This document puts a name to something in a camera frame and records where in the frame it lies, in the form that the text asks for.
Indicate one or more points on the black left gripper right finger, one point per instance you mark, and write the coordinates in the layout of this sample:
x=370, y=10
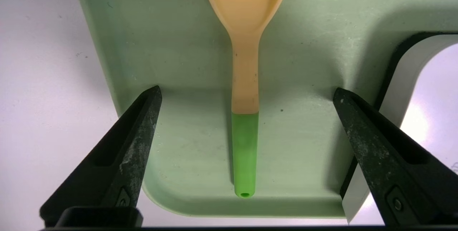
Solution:
x=400, y=173

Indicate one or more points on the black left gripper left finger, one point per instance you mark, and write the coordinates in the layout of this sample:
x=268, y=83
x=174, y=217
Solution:
x=107, y=173

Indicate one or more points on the white pencil case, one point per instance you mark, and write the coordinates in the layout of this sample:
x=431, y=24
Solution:
x=436, y=98

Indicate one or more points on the light green plastic tray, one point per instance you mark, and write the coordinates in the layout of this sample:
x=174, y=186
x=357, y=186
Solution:
x=179, y=62

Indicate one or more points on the yellow green pasta spoon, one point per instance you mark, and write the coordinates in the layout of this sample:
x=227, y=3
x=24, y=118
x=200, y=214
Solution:
x=245, y=145

